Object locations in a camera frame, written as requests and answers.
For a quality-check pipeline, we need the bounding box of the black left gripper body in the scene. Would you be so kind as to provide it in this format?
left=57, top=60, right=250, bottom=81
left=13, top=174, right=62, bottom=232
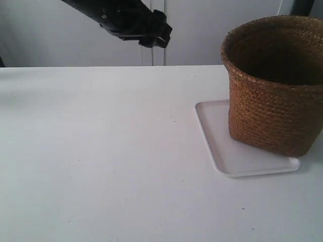
left=100, top=9, right=173, bottom=48

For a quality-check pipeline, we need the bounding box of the brown woven straw basket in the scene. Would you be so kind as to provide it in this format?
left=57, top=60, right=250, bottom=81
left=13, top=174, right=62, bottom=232
left=221, top=16, right=322, bottom=157

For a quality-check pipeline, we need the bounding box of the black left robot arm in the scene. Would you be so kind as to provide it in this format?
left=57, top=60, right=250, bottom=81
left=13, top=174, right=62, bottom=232
left=64, top=0, right=173, bottom=48

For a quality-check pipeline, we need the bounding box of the white plastic tray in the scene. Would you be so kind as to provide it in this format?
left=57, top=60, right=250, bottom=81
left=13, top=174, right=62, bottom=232
left=195, top=100, right=301, bottom=177

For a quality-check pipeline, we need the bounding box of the dark metal frame post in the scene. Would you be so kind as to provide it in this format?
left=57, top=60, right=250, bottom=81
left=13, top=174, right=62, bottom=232
left=290, top=0, right=314, bottom=17

